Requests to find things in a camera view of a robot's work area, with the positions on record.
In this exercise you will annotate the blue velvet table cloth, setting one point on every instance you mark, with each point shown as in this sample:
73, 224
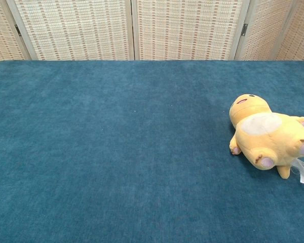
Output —
131, 157

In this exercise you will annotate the black metal screen hinge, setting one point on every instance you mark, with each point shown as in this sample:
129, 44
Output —
244, 31
18, 30

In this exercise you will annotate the woven folding screen panel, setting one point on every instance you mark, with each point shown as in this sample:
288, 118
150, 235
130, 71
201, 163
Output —
1, 33
190, 27
73, 27
266, 30
300, 38

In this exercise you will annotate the yellow plush toy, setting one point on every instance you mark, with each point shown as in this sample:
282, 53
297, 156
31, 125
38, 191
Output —
268, 141

